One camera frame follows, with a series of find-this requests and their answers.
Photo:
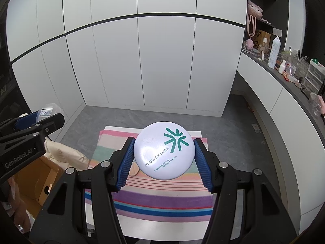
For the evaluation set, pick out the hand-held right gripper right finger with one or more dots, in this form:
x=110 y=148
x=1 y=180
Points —
x=204 y=167

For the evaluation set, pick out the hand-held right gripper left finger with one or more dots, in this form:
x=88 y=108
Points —
x=125 y=165

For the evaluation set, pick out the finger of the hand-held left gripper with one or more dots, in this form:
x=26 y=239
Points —
x=50 y=123
x=25 y=120

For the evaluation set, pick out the brown cardboard box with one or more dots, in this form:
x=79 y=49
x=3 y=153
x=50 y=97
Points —
x=33 y=180

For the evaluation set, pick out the white round powder compact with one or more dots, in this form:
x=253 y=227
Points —
x=157 y=152

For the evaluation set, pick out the person's left hand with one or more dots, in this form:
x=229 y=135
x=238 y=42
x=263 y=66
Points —
x=19 y=208

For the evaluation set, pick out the black printed panel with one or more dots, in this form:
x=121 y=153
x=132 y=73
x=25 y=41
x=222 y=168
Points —
x=10 y=99

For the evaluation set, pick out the striped colourful blanket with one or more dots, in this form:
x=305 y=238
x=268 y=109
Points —
x=152 y=198

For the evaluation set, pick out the floor outlet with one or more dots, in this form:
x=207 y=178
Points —
x=256 y=128

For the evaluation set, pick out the white counter cabinet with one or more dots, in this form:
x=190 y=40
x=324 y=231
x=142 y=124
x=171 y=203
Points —
x=279 y=122

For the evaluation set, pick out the white wardrobe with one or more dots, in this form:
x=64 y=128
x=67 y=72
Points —
x=127 y=56

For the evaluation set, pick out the small red item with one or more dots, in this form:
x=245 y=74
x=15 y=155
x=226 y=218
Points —
x=290 y=77

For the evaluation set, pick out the small white bottle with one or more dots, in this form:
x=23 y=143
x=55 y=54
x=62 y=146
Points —
x=281 y=67

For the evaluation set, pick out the wine glass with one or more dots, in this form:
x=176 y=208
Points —
x=315 y=104

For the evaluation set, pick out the small pink plush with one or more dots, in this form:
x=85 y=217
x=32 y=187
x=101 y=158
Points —
x=249 y=44

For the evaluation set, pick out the tall white spray bottle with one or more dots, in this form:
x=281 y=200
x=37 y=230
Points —
x=274 y=53

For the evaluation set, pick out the paw print cardboard box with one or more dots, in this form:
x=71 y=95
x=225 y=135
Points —
x=261 y=42

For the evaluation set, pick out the clear acrylic organizer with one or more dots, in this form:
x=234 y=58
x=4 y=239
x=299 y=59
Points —
x=294 y=61

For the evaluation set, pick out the clear drawer organizer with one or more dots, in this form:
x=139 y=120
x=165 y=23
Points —
x=314 y=75

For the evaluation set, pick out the grey box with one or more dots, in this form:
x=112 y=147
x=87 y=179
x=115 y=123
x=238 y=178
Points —
x=277 y=32

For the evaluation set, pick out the pink plush toy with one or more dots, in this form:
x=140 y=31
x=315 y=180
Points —
x=254 y=9

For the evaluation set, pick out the dark wall shelf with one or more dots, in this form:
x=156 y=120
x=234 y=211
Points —
x=276 y=0

